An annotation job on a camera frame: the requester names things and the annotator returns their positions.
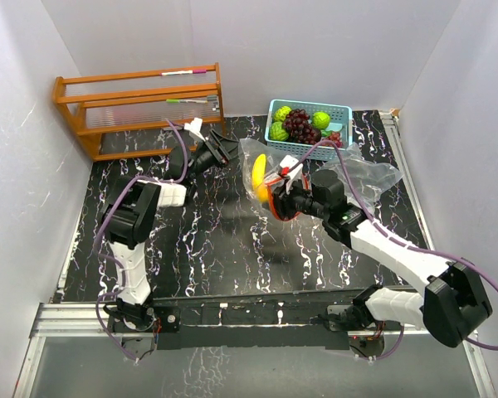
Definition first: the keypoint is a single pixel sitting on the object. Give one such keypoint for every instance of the black base crossbar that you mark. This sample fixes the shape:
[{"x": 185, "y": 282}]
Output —
[{"x": 316, "y": 318}]

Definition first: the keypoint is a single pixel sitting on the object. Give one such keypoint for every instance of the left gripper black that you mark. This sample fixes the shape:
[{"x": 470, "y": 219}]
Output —
[{"x": 223, "y": 148}]

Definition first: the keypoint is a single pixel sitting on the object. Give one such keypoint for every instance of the yellow fake banana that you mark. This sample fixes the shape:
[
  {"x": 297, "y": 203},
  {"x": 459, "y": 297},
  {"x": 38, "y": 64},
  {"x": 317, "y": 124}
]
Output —
[{"x": 258, "y": 174}]

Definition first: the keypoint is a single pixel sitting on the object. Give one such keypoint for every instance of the pink white marker pen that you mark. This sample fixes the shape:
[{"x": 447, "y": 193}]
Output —
[{"x": 184, "y": 72}]

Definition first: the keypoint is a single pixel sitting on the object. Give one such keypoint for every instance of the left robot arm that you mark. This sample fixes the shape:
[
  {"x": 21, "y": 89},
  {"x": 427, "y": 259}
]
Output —
[{"x": 128, "y": 218}]

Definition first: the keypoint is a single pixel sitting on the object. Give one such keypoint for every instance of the green bumpy fruit bag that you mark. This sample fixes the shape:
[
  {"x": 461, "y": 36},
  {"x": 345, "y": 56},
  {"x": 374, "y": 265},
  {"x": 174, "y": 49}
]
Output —
[{"x": 281, "y": 114}]

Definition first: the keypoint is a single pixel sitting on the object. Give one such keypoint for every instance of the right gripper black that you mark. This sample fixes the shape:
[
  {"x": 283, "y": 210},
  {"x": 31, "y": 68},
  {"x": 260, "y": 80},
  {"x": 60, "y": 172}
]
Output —
[{"x": 281, "y": 200}]

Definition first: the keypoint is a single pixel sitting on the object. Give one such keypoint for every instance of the aluminium frame rail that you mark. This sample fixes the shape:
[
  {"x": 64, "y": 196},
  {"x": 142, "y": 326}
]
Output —
[{"x": 241, "y": 350}]

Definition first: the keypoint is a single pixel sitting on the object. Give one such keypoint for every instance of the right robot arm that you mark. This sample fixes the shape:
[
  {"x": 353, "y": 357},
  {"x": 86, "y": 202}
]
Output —
[{"x": 448, "y": 299}]

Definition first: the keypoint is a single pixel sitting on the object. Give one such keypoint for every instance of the green fake chili pepper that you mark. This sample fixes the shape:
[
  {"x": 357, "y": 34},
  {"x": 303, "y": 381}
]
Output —
[{"x": 325, "y": 132}]

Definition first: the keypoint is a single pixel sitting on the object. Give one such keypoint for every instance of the red fake grape bunch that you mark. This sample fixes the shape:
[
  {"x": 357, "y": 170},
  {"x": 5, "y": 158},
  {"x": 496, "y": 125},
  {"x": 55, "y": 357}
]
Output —
[{"x": 335, "y": 137}]

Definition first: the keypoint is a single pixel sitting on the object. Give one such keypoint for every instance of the zip bag with grapes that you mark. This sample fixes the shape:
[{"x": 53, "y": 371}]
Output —
[{"x": 249, "y": 149}]

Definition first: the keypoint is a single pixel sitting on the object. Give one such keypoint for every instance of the dark purple fake grapes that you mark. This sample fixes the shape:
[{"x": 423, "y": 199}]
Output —
[{"x": 299, "y": 128}]

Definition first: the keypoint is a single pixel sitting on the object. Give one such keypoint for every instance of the wooden shelf rack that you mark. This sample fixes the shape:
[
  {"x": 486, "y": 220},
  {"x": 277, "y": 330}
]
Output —
[{"x": 97, "y": 105}]

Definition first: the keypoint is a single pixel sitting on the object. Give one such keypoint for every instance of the zip bag red seal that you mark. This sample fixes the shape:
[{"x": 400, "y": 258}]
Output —
[{"x": 370, "y": 180}]

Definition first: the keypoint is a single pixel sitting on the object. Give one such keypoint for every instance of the green white marker pen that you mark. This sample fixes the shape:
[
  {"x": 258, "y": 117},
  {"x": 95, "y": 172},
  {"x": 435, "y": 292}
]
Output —
[{"x": 186, "y": 101}]

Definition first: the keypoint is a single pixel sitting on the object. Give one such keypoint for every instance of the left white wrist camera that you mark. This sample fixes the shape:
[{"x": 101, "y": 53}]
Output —
[{"x": 196, "y": 134}]

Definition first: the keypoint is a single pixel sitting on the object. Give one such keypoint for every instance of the green bumpy fake fruit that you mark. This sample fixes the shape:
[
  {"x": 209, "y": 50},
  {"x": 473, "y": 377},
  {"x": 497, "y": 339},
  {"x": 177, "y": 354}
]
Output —
[{"x": 320, "y": 120}]

